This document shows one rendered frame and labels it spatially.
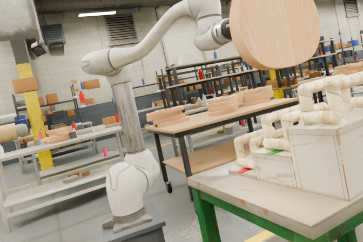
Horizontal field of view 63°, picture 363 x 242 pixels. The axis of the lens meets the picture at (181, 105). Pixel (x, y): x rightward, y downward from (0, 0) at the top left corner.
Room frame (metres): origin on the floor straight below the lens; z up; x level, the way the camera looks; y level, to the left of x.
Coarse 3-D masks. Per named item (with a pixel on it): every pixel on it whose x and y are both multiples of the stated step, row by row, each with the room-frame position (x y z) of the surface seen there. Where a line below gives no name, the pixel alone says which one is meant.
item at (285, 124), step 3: (282, 120) 0.85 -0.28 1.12; (285, 120) 0.84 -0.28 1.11; (288, 120) 0.84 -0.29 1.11; (291, 120) 0.84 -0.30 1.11; (282, 123) 0.85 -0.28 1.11; (285, 123) 0.84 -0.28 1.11; (288, 123) 0.84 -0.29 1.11; (291, 123) 0.84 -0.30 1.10; (282, 126) 0.85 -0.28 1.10; (285, 126) 0.84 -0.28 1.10; (288, 126) 0.84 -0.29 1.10; (285, 129) 0.84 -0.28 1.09; (285, 132) 0.84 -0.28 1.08; (285, 135) 0.84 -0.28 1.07; (285, 138) 0.85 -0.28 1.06
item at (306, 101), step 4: (300, 92) 0.77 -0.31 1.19; (304, 92) 0.77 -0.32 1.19; (308, 92) 0.77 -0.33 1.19; (300, 96) 0.78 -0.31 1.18; (304, 96) 0.77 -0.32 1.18; (308, 96) 0.77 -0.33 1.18; (300, 100) 0.78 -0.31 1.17; (304, 100) 0.77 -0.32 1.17; (308, 100) 0.77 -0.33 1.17; (312, 100) 0.78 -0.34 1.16; (300, 104) 0.78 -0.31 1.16; (304, 104) 0.77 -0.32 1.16; (308, 104) 0.77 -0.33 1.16; (312, 104) 0.77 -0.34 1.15; (304, 108) 0.77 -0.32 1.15; (308, 108) 0.77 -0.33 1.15; (312, 108) 0.77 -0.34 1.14; (304, 124) 0.78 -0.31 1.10; (308, 124) 0.77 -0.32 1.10; (312, 124) 0.77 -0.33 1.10
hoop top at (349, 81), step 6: (360, 72) 0.76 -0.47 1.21; (336, 78) 0.72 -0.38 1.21; (342, 78) 0.72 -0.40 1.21; (348, 78) 0.72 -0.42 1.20; (354, 78) 0.73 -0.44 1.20; (360, 78) 0.74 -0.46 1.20; (330, 84) 0.70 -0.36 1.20; (336, 84) 0.70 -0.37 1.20; (342, 84) 0.71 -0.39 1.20; (348, 84) 0.72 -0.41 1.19; (354, 84) 0.73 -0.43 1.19; (360, 84) 0.76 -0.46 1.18
